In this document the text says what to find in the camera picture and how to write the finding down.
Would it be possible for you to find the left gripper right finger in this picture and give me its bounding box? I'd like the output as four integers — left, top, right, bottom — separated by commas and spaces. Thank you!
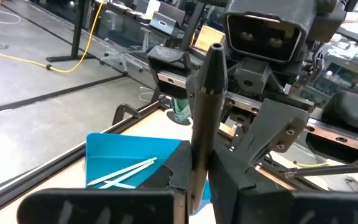
208, 148, 358, 224

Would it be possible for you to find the white office chair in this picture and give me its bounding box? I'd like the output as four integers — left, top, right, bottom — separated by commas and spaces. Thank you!
99, 11, 152, 77

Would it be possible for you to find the black pen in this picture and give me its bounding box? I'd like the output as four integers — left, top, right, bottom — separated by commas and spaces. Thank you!
188, 42, 229, 216

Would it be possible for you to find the grey stand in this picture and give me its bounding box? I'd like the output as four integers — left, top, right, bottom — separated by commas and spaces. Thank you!
149, 11, 186, 37

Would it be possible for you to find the black clamp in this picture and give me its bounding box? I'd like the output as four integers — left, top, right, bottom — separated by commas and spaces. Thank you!
111, 103, 143, 126

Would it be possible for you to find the blue plastic bin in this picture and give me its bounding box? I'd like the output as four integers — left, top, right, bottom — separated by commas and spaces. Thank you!
85, 132, 213, 215

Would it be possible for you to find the black desk leg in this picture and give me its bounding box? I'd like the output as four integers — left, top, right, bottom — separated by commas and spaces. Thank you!
45, 0, 96, 63

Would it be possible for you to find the snake plant in white pot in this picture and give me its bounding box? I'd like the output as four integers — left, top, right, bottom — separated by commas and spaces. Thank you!
165, 96, 196, 127

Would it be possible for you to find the cardboard box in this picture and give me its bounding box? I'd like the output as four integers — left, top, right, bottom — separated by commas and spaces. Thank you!
194, 24, 227, 52

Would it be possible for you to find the yellow floor cable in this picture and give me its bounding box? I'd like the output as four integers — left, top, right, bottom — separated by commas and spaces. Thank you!
0, 0, 106, 75

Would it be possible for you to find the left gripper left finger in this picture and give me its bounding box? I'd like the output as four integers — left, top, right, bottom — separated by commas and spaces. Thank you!
16, 140, 194, 224

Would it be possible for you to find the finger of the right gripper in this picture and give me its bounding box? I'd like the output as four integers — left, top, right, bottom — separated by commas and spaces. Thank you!
146, 45, 198, 100
231, 90, 358, 167

